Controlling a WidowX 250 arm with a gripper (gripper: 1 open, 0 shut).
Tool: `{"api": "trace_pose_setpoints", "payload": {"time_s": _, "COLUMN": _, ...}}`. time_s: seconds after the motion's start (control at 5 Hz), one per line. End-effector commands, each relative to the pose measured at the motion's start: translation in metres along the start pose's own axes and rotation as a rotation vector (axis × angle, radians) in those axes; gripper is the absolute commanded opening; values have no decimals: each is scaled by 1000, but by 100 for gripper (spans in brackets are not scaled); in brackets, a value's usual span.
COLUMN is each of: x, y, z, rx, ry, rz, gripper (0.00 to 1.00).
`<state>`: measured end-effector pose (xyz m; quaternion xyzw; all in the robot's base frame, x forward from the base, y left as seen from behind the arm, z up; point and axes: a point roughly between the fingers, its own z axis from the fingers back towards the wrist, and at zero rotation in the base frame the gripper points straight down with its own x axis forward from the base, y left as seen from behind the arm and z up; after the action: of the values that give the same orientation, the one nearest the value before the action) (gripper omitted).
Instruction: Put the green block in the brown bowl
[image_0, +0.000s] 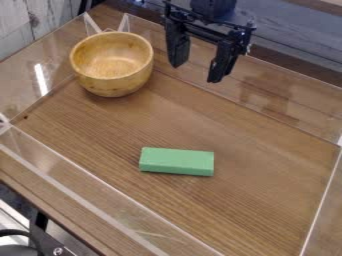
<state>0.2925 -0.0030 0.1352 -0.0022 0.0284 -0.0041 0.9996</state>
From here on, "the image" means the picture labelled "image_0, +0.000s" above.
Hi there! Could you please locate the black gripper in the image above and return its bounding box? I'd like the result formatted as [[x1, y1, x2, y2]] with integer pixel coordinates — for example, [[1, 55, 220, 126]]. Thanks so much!
[[164, 0, 256, 83]]

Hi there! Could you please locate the green rectangular block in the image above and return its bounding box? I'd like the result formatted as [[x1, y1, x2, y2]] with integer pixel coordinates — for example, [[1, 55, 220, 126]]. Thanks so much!
[[139, 147, 215, 176]]

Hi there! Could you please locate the brown wooden bowl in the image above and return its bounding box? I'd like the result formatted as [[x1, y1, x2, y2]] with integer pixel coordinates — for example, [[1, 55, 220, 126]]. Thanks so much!
[[69, 31, 153, 97]]

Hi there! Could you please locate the black cable bottom left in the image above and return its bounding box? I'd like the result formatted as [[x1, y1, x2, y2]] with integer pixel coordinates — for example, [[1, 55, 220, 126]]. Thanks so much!
[[0, 228, 41, 256]]

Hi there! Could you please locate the black metal table bracket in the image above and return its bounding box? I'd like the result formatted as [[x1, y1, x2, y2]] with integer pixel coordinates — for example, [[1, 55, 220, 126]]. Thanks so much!
[[29, 212, 76, 256]]

